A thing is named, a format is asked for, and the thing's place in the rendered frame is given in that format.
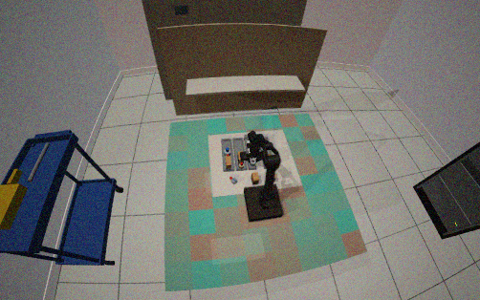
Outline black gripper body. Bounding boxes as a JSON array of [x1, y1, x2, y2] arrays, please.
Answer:
[[240, 150, 269, 161]]

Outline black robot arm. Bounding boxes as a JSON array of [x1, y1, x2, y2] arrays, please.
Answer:
[[247, 130, 281, 210]]

